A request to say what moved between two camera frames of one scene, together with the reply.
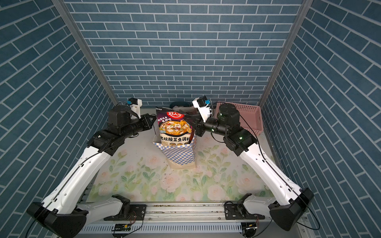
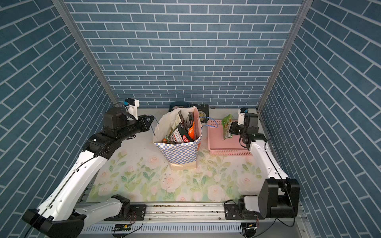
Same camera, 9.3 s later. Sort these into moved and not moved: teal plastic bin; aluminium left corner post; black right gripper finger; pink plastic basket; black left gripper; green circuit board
Moved: black right gripper finger; pink plastic basket
Not moved: teal plastic bin; aluminium left corner post; black left gripper; green circuit board
